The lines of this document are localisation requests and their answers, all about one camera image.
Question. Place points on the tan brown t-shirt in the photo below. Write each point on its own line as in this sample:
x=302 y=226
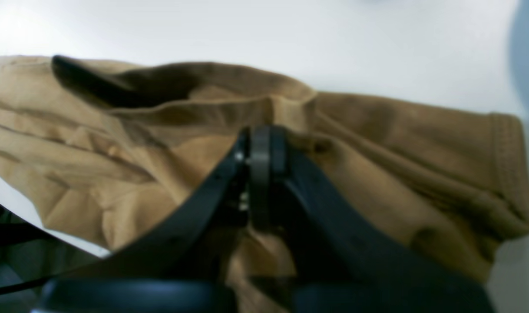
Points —
x=107 y=150

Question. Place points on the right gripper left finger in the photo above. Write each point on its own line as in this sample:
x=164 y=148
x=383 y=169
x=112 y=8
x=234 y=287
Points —
x=176 y=267

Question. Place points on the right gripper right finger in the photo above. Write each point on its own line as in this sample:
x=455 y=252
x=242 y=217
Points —
x=344 y=264

